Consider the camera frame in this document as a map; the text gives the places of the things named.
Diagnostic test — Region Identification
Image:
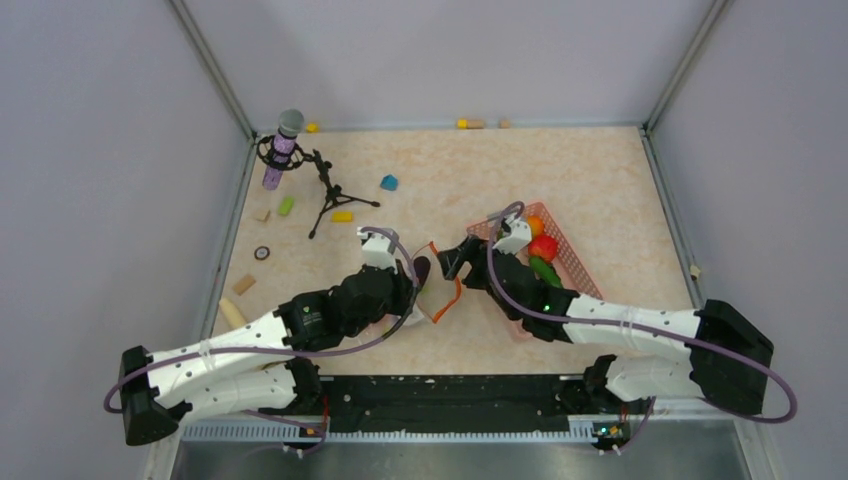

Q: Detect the black microphone tripod stand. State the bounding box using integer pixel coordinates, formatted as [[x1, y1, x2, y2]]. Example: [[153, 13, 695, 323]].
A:
[[257, 135, 381, 239]]

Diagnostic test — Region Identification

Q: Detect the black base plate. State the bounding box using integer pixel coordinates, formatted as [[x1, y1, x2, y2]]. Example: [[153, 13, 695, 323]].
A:
[[258, 374, 637, 435]]

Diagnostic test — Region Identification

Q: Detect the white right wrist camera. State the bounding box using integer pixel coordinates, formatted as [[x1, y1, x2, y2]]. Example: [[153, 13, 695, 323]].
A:
[[493, 215, 533, 255]]

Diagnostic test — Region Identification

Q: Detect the tan wooden block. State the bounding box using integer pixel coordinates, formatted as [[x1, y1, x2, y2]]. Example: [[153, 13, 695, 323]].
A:
[[231, 274, 256, 296]]

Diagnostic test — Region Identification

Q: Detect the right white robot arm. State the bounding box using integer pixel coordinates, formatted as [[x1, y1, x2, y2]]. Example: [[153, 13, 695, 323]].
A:
[[437, 235, 774, 416]]

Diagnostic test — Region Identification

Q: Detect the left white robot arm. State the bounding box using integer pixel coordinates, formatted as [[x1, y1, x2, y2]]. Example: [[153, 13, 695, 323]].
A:
[[119, 261, 430, 446]]

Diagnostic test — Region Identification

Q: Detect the cream wooden cylinder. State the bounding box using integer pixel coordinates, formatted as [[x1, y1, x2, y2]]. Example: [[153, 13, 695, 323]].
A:
[[218, 297, 249, 330]]

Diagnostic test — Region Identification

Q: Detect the purple microphone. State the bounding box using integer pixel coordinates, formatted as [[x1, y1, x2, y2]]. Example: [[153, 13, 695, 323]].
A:
[[260, 108, 305, 191]]

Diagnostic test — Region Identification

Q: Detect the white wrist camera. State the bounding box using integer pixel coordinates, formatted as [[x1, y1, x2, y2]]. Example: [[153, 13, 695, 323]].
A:
[[356, 227, 399, 272], [493, 215, 533, 255]]

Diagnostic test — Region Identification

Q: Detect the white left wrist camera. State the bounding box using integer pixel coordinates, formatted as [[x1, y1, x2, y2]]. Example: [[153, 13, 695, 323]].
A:
[[356, 227, 399, 272]]

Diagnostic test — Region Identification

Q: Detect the toy mango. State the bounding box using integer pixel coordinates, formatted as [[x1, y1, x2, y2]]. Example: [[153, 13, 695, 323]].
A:
[[526, 215, 545, 238]]

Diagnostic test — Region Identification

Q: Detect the toy green cucumber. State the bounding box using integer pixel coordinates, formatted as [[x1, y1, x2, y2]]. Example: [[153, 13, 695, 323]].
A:
[[528, 256, 563, 288]]

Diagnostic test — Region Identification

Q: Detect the toy red tomato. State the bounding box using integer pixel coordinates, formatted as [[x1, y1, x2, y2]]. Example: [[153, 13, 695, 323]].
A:
[[527, 234, 559, 264]]

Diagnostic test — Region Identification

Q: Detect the toy purple eggplant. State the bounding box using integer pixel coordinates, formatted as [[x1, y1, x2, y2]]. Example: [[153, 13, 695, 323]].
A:
[[413, 256, 431, 287]]

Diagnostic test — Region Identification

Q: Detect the green block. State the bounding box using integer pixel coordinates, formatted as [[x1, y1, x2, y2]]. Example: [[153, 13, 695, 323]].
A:
[[276, 196, 295, 216]]

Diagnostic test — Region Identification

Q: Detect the blue block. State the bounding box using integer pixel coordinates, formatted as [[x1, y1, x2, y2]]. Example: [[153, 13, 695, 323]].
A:
[[379, 174, 399, 191]]

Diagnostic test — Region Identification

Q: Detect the yellow tan cylinder at wall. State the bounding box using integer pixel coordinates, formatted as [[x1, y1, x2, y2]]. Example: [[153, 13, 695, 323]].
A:
[[456, 118, 486, 130]]

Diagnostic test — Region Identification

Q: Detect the pink plastic basket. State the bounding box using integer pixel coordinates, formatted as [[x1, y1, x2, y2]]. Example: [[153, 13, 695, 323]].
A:
[[466, 202, 604, 342]]

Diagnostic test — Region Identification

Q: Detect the clear orange zip bag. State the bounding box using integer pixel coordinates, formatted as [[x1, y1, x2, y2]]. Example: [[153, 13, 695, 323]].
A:
[[403, 241, 463, 328]]

